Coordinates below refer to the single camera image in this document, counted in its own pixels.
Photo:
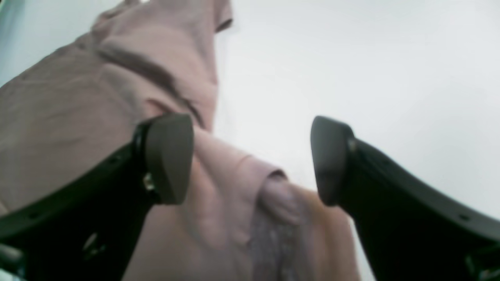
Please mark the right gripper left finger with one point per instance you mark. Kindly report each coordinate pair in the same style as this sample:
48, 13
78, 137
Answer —
88, 229

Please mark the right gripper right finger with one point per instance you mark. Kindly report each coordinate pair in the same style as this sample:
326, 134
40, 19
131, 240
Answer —
409, 231

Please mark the pink T-shirt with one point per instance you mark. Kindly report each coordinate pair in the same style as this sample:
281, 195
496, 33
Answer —
241, 220

